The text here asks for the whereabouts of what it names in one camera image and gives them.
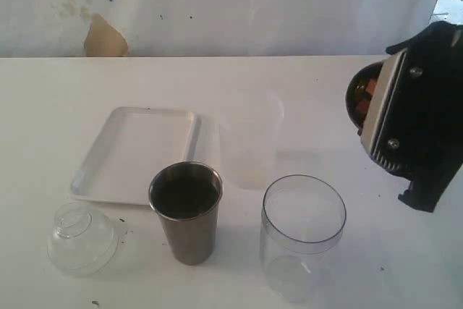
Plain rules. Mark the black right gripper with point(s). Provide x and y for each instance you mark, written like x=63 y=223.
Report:
x=426 y=113

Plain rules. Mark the brown wooden cup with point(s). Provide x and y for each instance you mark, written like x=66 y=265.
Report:
x=372 y=70

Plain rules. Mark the gold and brown chocolates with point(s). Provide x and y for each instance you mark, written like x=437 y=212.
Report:
x=363 y=95

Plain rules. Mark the clear glass with coins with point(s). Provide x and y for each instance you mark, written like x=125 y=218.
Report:
x=302 y=220

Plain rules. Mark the stainless steel cup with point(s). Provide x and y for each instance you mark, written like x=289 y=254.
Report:
x=186 y=197

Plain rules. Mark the translucent plastic container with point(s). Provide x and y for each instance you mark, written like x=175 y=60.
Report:
x=249 y=126

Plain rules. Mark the white rectangular tray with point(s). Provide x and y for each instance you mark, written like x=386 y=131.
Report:
x=134 y=145

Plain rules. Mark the clear plastic dome lid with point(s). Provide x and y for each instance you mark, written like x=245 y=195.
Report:
x=83 y=239

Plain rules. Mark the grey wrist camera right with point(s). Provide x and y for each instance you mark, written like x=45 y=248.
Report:
x=375 y=121

